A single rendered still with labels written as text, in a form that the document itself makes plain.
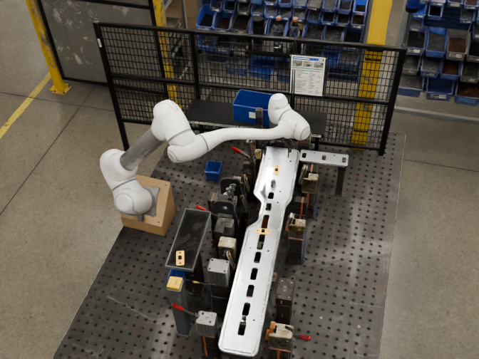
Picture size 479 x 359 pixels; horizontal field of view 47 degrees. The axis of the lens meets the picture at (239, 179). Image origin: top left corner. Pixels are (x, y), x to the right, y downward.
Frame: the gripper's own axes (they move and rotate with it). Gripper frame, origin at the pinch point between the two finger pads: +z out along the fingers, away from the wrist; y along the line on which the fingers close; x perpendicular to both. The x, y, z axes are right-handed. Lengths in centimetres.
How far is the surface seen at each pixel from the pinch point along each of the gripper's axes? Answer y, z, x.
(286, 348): 22, 17, -109
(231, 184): -19.8, -4.3, -32.2
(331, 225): 36, 44, -12
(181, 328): -34, 36, -99
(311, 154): 18.7, 13.9, 16.4
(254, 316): 5, 14, -98
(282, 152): 1.4, 13.8, 15.4
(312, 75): 13, -17, 55
